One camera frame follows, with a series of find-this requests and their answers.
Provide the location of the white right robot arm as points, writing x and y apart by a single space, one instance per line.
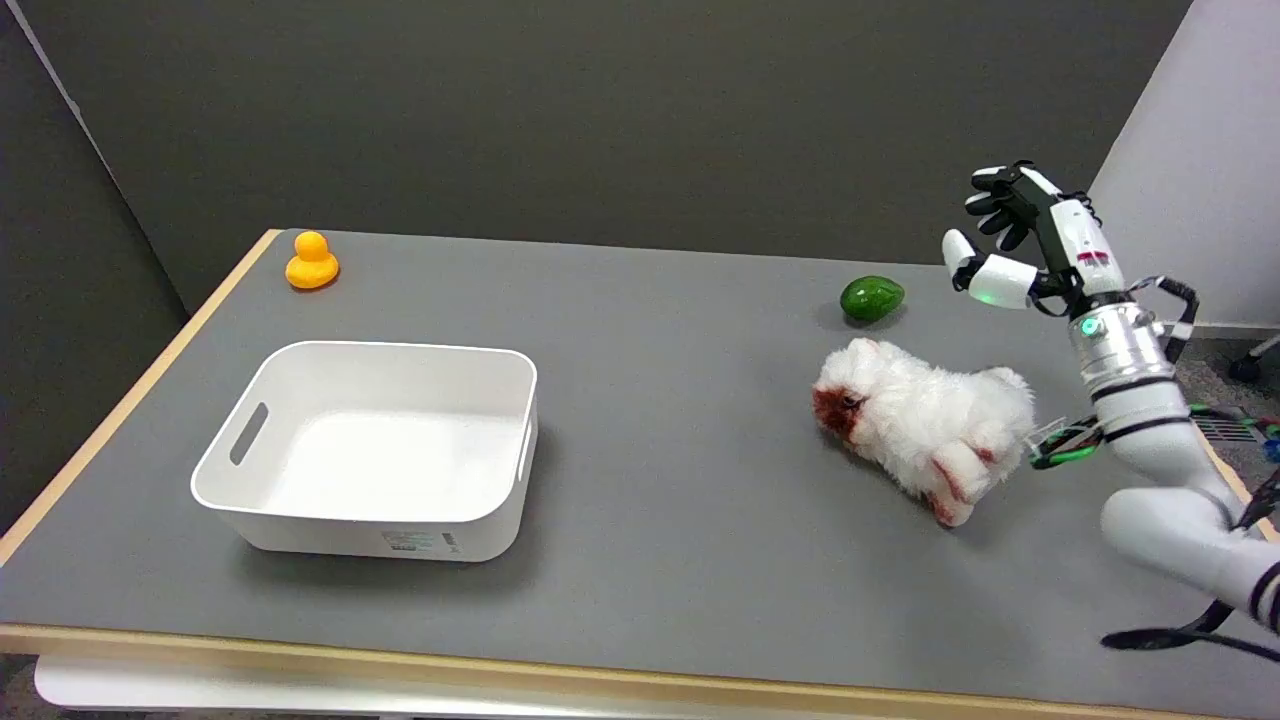
1150 440

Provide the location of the black chair base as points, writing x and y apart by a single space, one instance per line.
1250 362

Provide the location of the white brown plush toy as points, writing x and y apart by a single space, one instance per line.
925 420

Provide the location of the white plastic bin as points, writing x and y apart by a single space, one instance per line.
375 450

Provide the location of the green avocado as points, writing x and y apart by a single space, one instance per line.
871 298

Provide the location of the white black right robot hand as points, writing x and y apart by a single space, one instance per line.
1070 235

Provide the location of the orange rubber duck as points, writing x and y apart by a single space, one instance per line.
311 262

